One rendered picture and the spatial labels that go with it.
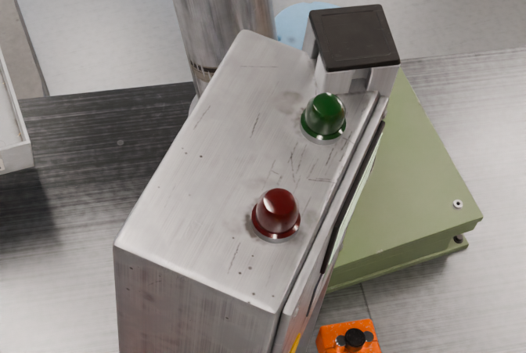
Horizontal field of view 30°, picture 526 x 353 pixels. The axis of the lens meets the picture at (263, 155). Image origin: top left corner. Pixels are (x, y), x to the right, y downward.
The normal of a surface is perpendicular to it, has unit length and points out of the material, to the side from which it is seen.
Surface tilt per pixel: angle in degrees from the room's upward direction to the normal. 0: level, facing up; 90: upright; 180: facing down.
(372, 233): 4
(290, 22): 3
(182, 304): 90
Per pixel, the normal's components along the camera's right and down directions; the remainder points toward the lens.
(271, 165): 0.10, -0.56
